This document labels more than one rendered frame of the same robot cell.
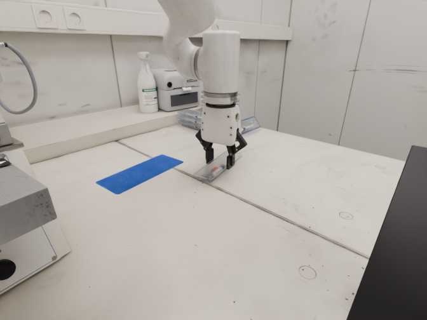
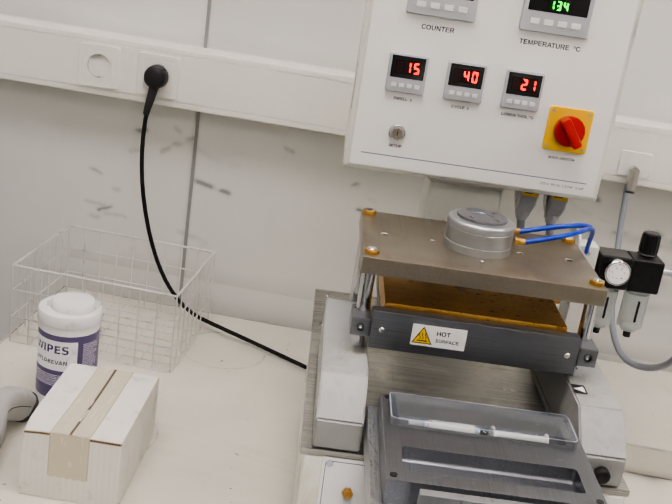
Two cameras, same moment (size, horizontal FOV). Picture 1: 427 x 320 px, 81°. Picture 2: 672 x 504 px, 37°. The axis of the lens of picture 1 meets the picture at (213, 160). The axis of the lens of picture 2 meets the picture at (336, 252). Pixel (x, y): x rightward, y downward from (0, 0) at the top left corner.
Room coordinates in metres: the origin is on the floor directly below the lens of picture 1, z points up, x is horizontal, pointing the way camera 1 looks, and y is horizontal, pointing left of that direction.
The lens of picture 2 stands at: (-0.47, -0.22, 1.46)
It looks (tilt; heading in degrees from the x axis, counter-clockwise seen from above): 19 degrees down; 52
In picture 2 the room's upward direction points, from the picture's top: 9 degrees clockwise
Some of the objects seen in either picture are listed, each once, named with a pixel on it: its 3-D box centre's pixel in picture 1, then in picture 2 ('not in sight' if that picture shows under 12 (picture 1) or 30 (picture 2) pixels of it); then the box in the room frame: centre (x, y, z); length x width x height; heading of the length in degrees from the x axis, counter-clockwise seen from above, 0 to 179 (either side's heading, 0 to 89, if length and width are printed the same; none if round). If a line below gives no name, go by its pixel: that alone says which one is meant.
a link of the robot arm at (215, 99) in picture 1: (221, 97); not in sight; (0.63, -0.02, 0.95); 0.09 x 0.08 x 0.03; 60
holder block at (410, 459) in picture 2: not in sight; (483, 456); (0.19, 0.35, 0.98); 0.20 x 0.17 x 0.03; 144
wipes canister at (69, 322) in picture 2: not in sight; (68, 347); (0.03, 1.00, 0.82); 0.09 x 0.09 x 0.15
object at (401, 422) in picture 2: not in sight; (479, 426); (0.21, 0.38, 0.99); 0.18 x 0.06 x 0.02; 144
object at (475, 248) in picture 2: not in sight; (485, 261); (0.38, 0.57, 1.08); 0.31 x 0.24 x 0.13; 144
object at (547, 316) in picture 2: not in sight; (476, 282); (0.35, 0.55, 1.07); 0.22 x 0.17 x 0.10; 144
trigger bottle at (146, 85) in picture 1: (146, 82); not in sight; (1.13, 0.29, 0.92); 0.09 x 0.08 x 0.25; 38
